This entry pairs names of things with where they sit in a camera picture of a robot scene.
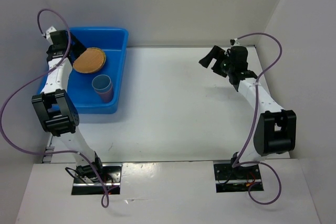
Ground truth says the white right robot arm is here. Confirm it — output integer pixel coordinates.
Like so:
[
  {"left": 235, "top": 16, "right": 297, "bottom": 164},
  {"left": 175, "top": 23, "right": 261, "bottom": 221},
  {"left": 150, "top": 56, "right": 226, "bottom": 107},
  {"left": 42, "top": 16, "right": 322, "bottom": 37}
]
[{"left": 199, "top": 45, "right": 297, "bottom": 184}]

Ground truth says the green-rimmed bamboo tray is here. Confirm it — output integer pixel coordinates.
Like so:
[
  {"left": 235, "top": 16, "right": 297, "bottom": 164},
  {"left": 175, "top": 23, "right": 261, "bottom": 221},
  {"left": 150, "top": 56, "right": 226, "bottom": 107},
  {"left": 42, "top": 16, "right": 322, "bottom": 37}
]
[{"left": 89, "top": 47, "right": 107, "bottom": 73}]

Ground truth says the brown woven bamboo tray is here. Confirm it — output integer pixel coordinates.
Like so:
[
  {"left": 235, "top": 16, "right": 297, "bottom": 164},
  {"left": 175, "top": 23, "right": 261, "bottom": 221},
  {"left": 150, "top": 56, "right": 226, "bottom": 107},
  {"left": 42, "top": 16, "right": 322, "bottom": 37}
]
[{"left": 73, "top": 48, "right": 91, "bottom": 74}]

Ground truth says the blue plastic cup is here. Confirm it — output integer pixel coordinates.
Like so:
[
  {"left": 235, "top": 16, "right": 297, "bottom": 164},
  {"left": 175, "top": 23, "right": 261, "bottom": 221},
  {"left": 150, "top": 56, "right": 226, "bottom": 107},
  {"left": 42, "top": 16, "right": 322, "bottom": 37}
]
[{"left": 91, "top": 74, "right": 112, "bottom": 93}]

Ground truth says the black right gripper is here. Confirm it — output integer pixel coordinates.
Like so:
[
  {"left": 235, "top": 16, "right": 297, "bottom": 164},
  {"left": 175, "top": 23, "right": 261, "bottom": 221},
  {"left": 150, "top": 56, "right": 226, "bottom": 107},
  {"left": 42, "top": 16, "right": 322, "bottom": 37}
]
[{"left": 199, "top": 45, "right": 234, "bottom": 78}]

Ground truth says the blue plastic bin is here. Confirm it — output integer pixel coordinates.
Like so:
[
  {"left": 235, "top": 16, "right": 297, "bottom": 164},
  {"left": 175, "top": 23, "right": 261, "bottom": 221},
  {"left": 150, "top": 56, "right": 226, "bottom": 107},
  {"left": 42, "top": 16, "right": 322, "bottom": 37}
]
[{"left": 36, "top": 27, "right": 129, "bottom": 115}]

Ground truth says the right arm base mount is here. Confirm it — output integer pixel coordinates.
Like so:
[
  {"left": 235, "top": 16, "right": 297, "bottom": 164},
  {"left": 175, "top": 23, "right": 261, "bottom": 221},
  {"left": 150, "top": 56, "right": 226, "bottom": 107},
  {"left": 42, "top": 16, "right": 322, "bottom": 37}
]
[{"left": 213, "top": 161, "right": 264, "bottom": 193}]

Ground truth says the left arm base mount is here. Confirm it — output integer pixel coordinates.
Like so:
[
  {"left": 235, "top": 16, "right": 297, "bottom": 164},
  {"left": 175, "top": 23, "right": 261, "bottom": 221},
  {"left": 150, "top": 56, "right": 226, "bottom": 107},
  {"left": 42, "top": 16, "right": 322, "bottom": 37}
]
[{"left": 65, "top": 163, "right": 122, "bottom": 196}]

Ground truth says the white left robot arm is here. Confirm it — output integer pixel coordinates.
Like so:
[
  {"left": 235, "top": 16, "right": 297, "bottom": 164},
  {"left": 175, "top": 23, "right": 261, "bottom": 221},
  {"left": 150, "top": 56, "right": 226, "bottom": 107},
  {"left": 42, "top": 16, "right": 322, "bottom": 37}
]
[{"left": 31, "top": 27, "right": 105, "bottom": 183}]

